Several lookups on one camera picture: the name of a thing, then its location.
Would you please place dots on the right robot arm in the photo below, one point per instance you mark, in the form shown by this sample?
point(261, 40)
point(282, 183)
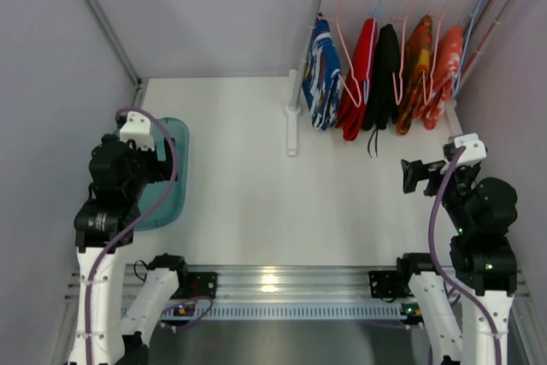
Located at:
point(465, 285)

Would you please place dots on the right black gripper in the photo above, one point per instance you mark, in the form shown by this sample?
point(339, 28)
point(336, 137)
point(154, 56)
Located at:
point(432, 176)

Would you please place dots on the teal plastic bin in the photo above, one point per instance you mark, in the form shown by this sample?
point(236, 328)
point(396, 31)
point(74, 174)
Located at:
point(172, 205)

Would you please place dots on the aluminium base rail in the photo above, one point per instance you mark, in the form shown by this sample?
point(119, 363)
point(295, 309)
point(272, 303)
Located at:
point(253, 293)

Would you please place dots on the red trousers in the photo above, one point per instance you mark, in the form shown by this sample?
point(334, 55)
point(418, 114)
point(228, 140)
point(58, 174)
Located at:
point(350, 119)

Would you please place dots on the orange yellow patterned trousers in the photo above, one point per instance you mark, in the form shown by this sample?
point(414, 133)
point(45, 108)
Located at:
point(416, 70)

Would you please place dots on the blue wire hanger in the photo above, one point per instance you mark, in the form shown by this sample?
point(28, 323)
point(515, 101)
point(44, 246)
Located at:
point(457, 79)
point(366, 85)

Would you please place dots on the pink wire hanger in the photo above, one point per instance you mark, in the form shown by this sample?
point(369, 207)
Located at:
point(428, 89)
point(397, 77)
point(357, 101)

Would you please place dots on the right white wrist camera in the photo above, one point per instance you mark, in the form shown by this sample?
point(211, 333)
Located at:
point(474, 149)

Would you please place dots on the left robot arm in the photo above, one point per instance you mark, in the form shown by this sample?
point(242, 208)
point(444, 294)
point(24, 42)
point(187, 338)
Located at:
point(120, 171)

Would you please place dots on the orange white patterned trousers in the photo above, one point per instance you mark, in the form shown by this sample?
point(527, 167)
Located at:
point(449, 54)

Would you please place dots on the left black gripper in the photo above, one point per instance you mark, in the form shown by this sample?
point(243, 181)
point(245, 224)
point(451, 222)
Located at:
point(158, 164)

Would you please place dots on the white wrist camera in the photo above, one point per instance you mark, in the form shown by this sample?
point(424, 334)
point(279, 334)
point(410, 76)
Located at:
point(474, 149)
point(137, 132)

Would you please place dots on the blue patterned trousers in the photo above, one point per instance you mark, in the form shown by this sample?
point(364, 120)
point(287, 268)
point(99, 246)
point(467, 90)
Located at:
point(321, 81)

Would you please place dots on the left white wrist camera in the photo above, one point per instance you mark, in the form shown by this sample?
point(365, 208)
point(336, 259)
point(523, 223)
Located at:
point(137, 132)

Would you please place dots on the black trousers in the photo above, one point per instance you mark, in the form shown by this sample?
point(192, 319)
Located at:
point(382, 106)

